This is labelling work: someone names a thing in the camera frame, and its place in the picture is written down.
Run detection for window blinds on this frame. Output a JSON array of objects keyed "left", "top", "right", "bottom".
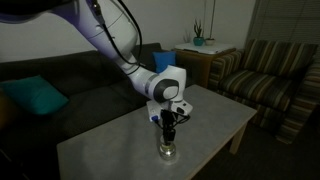
[{"left": 247, "top": 0, "right": 320, "bottom": 44}]

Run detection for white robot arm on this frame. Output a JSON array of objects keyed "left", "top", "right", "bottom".
[{"left": 0, "top": 0, "right": 187, "bottom": 151}]

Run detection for teal pot with plant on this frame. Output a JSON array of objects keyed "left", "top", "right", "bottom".
[{"left": 193, "top": 20, "right": 204, "bottom": 46}]

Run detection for wooden side table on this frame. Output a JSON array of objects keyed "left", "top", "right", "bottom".
[{"left": 175, "top": 48, "right": 235, "bottom": 88}]

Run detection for small white plant pot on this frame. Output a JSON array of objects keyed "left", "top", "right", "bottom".
[{"left": 205, "top": 38, "right": 215, "bottom": 46}]

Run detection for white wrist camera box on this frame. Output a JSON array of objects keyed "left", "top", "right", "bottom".
[{"left": 147, "top": 100, "right": 193, "bottom": 122}]

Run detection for teal square cushion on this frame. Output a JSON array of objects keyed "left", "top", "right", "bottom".
[{"left": 0, "top": 75, "right": 68, "bottom": 115}]

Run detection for small silver metal jar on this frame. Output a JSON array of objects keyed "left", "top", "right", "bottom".
[{"left": 159, "top": 139, "right": 176, "bottom": 161}]

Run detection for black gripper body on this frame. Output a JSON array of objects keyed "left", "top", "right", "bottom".
[{"left": 161, "top": 110, "right": 174, "bottom": 131}]

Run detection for blue square cushion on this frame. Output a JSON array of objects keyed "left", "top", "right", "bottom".
[{"left": 153, "top": 51, "right": 176, "bottom": 73}]

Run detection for striped fabric armchair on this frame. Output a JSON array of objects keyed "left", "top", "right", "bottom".
[{"left": 208, "top": 39, "right": 320, "bottom": 144}]

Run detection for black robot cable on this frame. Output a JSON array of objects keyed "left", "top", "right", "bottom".
[{"left": 94, "top": 0, "right": 144, "bottom": 76}]

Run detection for dark grey fabric sofa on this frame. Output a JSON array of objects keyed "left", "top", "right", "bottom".
[{"left": 0, "top": 50, "right": 148, "bottom": 180}]

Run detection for white board on side table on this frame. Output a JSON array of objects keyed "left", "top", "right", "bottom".
[{"left": 175, "top": 42, "right": 234, "bottom": 55}]

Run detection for grey coffee table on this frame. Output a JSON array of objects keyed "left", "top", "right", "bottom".
[{"left": 57, "top": 85, "right": 256, "bottom": 180}]

